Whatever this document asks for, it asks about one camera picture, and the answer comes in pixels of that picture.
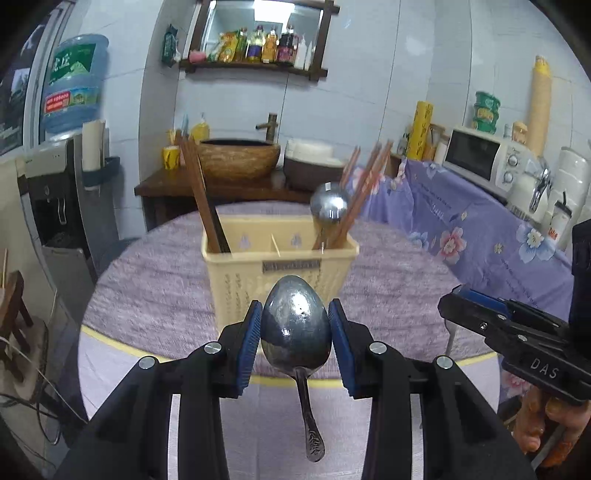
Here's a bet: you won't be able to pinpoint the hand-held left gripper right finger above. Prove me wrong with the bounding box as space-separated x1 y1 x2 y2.
328 298 539 480

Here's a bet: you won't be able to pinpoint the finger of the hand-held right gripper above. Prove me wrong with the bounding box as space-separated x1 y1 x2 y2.
438 294 514 352
455 286 513 320

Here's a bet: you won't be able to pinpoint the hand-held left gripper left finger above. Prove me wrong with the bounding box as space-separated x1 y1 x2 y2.
51 299 264 480

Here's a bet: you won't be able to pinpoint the beige plastic utensil holder basket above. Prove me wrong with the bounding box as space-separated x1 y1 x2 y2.
202 215 360 337

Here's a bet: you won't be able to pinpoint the black chopstick with gold band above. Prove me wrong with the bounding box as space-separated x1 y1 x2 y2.
205 196 232 254

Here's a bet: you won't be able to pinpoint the person's right hand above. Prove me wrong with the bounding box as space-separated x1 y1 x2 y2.
512 387 591 468

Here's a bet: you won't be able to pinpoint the purple floral cloth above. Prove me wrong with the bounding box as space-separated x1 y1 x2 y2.
360 159 575 333

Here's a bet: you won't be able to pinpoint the white takeaway cup with straw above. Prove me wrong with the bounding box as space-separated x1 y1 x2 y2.
549 191 573 245

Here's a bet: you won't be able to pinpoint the white microwave oven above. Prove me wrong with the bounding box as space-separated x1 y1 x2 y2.
443 127 539 195

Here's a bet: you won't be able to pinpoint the white ceramic jar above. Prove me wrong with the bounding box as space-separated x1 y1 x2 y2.
547 147 591 252

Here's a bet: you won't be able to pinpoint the dark wooden counter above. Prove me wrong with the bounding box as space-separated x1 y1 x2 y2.
135 166 315 232

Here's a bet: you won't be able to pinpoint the dark brown bowl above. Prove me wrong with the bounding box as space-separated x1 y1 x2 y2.
283 154 347 192

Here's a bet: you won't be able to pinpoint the brown wooden basin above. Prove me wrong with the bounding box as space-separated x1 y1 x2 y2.
198 138 281 181

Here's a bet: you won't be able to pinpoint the yellow roll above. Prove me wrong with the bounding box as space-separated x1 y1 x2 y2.
413 102 435 160

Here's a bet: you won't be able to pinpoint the stack of white bowls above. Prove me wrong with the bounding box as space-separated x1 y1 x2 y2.
284 138 340 160

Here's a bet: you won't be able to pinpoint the yellow dish soap bottle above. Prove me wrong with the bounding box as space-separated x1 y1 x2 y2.
191 113 211 144

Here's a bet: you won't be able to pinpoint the bamboo faucet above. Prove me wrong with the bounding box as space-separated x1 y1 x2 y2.
256 113 280 141

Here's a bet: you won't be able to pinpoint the blue-grey cup holder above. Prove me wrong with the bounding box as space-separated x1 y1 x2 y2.
81 157 122 190

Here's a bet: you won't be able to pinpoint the wooden stool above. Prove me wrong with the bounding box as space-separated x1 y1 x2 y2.
0 270 35 384

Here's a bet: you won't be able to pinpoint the white water dispenser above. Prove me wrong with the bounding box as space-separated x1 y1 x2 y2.
23 138 121 278

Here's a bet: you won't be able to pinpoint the stack of paper cups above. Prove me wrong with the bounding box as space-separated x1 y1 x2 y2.
82 120 106 171

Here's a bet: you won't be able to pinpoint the row of condiment bottles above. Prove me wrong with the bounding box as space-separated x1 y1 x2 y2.
189 25 315 70

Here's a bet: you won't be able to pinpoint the green hanging packet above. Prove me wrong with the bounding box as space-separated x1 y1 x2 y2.
161 24 181 68

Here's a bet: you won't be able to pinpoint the blue water bottle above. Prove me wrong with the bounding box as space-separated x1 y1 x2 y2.
39 34 110 141

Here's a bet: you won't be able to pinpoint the black cables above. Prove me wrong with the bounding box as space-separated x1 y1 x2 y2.
0 332 88 444

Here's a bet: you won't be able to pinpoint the dark wooden wall shelf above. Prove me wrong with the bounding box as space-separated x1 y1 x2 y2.
179 0 340 81

